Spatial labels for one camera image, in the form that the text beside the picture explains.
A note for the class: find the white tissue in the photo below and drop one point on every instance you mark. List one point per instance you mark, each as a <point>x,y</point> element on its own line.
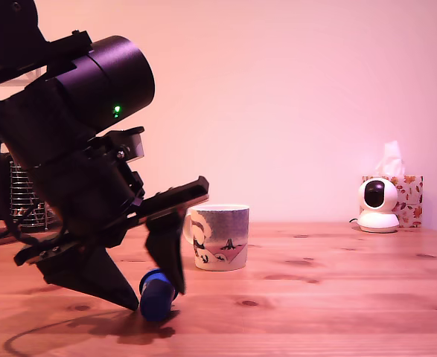
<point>389,163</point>

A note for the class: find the small white round camera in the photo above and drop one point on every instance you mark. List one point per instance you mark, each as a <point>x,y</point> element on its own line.
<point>385,193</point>

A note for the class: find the blue coffee capsule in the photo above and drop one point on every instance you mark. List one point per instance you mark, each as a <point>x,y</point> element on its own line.
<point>155,301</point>

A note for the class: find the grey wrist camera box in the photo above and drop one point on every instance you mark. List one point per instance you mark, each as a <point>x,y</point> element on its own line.
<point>134,147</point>

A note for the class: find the leaf print tissue box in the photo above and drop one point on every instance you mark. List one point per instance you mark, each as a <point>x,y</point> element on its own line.
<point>411,201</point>

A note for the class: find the printed picture coffee mug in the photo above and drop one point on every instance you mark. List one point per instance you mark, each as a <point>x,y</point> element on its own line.
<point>222,230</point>

